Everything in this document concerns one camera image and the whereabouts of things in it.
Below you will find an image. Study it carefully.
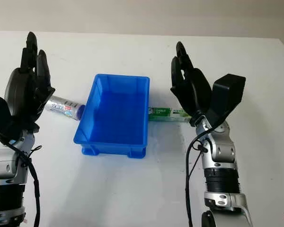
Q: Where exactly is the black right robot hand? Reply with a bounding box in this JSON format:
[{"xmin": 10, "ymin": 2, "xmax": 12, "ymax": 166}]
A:
[{"xmin": 169, "ymin": 41, "xmax": 213, "ymax": 127}]

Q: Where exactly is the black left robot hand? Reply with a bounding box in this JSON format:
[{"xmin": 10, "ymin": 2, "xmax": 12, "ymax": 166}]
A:
[{"xmin": 4, "ymin": 31, "xmax": 56, "ymax": 132}]

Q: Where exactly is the green toothpaste box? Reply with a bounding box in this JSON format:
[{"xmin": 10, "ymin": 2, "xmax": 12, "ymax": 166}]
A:
[{"xmin": 148, "ymin": 106, "xmax": 194, "ymax": 122}]

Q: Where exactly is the purple garbage bag roll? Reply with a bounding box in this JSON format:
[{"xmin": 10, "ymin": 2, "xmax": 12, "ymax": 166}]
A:
[{"xmin": 44, "ymin": 95, "xmax": 86, "ymax": 121}]

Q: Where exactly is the blue plastic tray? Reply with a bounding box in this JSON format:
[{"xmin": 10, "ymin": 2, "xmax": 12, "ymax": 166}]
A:
[{"xmin": 73, "ymin": 73, "xmax": 151, "ymax": 158}]

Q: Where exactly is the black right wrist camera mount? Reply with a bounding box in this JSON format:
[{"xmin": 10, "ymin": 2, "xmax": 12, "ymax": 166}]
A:
[{"xmin": 204, "ymin": 73, "xmax": 247, "ymax": 130}]

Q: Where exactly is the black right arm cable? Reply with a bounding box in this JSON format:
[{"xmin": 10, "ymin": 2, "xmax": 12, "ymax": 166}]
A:
[{"xmin": 184, "ymin": 113, "xmax": 228, "ymax": 227}]

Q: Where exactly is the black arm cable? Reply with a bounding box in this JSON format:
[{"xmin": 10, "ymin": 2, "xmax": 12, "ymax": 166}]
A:
[
  {"xmin": 0, "ymin": 137, "xmax": 43, "ymax": 227},
  {"xmin": 184, "ymin": 113, "xmax": 228, "ymax": 227}
]

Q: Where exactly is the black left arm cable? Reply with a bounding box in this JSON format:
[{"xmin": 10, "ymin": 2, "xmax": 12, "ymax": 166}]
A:
[{"xmin": 0, "ymin": 137, "xmax": 43, "ymax": 227}]

